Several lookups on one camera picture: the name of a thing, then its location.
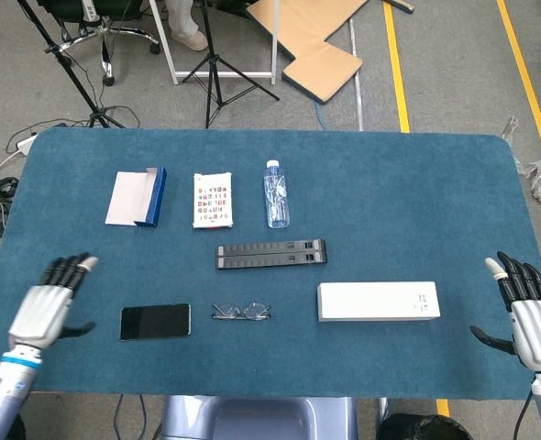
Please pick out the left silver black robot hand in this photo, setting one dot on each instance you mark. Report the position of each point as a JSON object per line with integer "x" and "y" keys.
{"x": 41, "y": 309}

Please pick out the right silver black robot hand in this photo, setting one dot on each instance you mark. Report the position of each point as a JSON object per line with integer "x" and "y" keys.
{"x": 534, "y": 321}

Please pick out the light grey robot base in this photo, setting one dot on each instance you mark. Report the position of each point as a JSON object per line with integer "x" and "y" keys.
{"x": 259, "y": 419}

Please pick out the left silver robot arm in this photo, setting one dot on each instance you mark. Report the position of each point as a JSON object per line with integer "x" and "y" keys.
{"x": 5, "y": 389}

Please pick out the black smartphone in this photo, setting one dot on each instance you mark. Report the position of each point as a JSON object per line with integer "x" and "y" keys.
{"x": 155, "y": 321}

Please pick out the open blue and white box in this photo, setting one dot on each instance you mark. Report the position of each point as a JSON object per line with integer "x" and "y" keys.
{"x": 136, "y": 197}

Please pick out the black bin bag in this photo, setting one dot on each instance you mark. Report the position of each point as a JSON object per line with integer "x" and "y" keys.
{"x": 424, "y": 427}

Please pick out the long white rectangular box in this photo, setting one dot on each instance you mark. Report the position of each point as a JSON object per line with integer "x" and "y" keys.
{"x": 378, "y": 300}

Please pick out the white power strip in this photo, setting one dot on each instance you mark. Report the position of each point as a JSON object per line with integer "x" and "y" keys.
{"x": 26, "y": 144}

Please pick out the thin-framed eyeglasses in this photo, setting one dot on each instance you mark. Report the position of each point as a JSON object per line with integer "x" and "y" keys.
{"x": 241, "y": 311}

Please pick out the white box with colourful icons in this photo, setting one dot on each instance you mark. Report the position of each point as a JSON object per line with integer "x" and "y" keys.
{"x": 212, "y": 200}

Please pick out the blue felt table mat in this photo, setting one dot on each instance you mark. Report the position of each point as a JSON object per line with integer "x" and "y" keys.
{"x": 270, "y": 256}

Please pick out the black folding laptop stand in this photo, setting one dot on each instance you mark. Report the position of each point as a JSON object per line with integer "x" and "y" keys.
{"x": 272, "y": 254}

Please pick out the black light stand tripod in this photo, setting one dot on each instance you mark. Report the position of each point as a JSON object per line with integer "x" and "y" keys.
{"x": 66, "y": 69}

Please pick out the clear plastic water bottle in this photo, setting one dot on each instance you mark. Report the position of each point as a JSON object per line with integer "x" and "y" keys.
{"x": 276, "y": 194}

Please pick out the black office chair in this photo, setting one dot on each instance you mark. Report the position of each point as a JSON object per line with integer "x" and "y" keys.
{"x": 101, "y": 32}

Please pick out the beige shoe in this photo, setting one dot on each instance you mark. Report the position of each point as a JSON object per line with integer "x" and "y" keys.
{"x": 190, "y": 40}

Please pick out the flattened brown cardboard sheet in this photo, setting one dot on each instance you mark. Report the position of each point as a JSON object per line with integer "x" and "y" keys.
{"x": 312, "y": 46}

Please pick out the black camera tripod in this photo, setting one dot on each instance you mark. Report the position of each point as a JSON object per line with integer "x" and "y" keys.
{"x": 217, "y": 69}

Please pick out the white metal table frame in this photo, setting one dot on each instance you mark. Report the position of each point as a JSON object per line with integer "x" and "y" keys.
{"x": 215, "y": 59}

